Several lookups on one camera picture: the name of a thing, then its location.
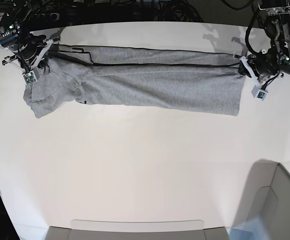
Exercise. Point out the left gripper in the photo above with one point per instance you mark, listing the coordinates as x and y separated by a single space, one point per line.
266 66

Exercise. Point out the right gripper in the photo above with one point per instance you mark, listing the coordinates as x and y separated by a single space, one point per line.
31 51

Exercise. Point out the grey T-shirt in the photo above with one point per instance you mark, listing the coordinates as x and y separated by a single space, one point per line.
106 75

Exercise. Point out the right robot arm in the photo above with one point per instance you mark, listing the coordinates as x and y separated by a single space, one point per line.
16 17

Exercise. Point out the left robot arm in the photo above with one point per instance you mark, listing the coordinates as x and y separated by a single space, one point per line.
276 27

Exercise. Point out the black power strip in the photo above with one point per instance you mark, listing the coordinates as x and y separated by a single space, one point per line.
49 17

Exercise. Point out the beige chair right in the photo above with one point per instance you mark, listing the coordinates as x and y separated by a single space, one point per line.
269 216

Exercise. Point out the beige chair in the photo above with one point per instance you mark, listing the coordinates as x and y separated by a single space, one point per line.
111 230
269 216

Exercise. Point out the beige chair back bottom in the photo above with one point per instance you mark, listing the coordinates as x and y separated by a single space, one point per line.
111 230

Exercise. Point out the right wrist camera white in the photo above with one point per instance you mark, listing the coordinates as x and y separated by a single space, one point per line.
31 76

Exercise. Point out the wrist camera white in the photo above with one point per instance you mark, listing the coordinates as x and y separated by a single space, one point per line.
31 76
259 93

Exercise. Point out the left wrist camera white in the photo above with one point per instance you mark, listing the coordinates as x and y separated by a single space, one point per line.
259 93

